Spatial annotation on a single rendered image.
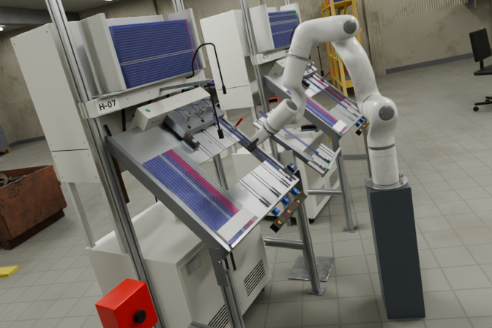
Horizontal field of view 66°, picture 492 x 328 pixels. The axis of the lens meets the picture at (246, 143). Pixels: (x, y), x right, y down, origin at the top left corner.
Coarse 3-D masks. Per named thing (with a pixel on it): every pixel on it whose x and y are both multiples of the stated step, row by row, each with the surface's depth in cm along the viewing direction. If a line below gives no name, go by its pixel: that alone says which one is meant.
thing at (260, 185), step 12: (264, 168) 196; (240, 180) 181; (252, 180) 185; (264, 180) 189; (276, 180) 194; (288, 180) 198; (240, 192) 175; (252, 192) 178; (264, 192) 183; (276, 192) 187; (252, 204) 172; (264, 204) 176
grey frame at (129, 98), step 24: (48, 0) 145; (72, 48) 150; (72, 72) 152; (120, 96) 165; (144, 96) 177; (96, 120) 158; (96, 144) 160; (216, 168) 229; (120, 192) 166; (120, 216) 167; (144, 264) 176; (312, 264) 216; (312, 288) 222; (240, 312) 152
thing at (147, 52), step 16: (112, 32) 161; (128, 32) 167; (144, 32) 175; (160, 32) 183; (176, 32) 193; (128, 48) 166; (144, 48) 174; (160, 48) 183; (176, 48) 192; (192, 48) 202; (128, 64) 166; (144, 64) 174; (160, 64) 182; (176, 64) 192; (128, 80) 166; (144, 80) 173
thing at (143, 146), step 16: (160, 128) 183; (208, 128) 200; (224, 128) 207; (128, 144) 165; (144, 144) 170; (160, 144) 174; (176, 144) 179; (208, 144) 190; (224, 144) 196; (144, 160) 162
